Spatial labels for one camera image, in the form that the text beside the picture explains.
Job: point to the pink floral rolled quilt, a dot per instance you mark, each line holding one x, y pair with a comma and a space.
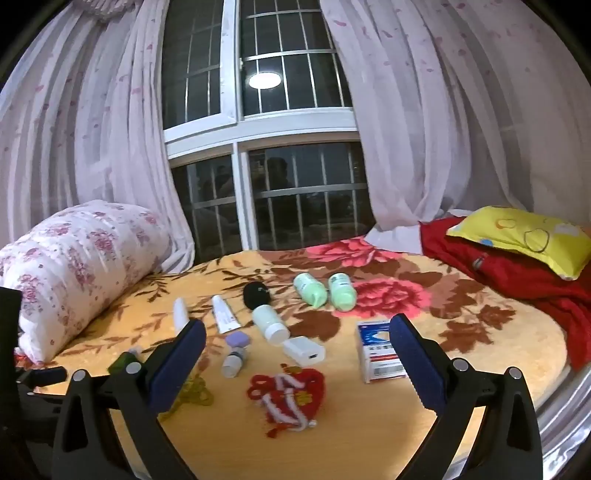
78, 258

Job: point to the yellow floral plush blanket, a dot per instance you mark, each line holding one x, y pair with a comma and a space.
461, 392

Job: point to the purple rounded cube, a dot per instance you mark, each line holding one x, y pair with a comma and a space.
238, 339

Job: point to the white barred window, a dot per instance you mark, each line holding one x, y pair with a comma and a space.
231, 134

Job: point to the yellow packet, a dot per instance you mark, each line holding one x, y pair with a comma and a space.
521, 235

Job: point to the small white dropper bottle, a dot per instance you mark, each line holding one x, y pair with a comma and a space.
233, 362

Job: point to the pink floral sheer curtain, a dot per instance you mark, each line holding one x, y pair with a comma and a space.
92, 115

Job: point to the white curtain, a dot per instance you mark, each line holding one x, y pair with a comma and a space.
438, 115

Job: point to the wide white tube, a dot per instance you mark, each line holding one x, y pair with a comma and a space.
225, 314

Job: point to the light green bottle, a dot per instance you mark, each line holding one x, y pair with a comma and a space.
310, 288
341, 291

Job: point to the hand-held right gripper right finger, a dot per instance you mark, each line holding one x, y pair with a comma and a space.
415, 364

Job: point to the silver bed edge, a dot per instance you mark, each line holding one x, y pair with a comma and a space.
565, 415

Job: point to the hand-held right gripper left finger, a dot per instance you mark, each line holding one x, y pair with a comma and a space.
180, 364

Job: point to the white charger block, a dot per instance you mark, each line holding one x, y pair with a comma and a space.
302, 350

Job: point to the dark green small bottle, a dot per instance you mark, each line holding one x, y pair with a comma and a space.
123, 361

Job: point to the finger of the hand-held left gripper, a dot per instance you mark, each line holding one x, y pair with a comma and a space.
41, 376

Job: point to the thin white tube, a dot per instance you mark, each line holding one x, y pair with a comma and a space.
181, 314

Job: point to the black round fuzzy object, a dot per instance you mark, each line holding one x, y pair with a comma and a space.
257, 295

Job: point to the pale bottle with white cap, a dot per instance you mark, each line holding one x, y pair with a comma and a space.
270, 323

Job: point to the red cloth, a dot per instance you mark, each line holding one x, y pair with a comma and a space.
517, 277

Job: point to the white blue red medicine box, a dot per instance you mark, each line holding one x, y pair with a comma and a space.
376, 355

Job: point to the red knitted ornament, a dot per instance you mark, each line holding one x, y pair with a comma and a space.
286, 399

